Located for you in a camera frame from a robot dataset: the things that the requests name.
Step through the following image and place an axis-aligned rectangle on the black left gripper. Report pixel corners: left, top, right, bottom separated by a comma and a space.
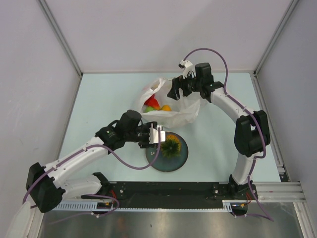
125, 121, 158, 148

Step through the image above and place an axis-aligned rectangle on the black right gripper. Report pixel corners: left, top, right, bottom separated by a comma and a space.
167, 70, 202, 101

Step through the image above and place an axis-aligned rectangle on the white plastic bag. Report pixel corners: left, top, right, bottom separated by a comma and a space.
135, 78, 208, 128

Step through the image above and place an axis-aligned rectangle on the fake red pepper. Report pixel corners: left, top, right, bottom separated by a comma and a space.
144, 94, 161, 110

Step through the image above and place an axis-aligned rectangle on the fake pineapple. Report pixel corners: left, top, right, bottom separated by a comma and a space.
160, 133, 182, 158

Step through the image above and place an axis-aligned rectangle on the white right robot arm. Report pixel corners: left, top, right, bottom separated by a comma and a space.
167, 60, 270, 199

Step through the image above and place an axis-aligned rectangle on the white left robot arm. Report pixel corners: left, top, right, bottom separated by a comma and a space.
23, 110, 166, 213

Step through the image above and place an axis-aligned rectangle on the fake orange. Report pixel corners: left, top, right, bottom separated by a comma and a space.
160, 105, 172, 112

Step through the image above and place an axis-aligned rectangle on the fake green apple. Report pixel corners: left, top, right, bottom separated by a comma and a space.
144, 106, 155, 113

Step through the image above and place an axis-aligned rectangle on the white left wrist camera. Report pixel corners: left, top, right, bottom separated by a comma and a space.
149, 125, 166, 144

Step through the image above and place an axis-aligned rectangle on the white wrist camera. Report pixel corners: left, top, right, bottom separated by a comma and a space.
149, 125, 166, 144
178, 60, 195, 78

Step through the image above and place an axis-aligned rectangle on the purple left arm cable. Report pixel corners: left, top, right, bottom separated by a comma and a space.
22, 138, 161, 223

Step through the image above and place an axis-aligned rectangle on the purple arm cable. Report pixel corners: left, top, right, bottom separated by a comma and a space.
184, 48, 274, 222
22, 138, 161, 223

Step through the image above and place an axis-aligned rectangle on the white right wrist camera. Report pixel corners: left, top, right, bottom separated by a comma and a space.
178, 60, 195, 78

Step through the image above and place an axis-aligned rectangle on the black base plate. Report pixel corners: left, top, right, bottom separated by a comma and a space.
81, 181, 258, 211

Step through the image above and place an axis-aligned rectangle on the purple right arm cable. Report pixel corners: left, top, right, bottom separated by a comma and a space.
184, 48, 274, 222

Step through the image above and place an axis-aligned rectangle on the white slotted cable duct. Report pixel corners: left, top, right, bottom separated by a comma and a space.
53, 201, 235, 213

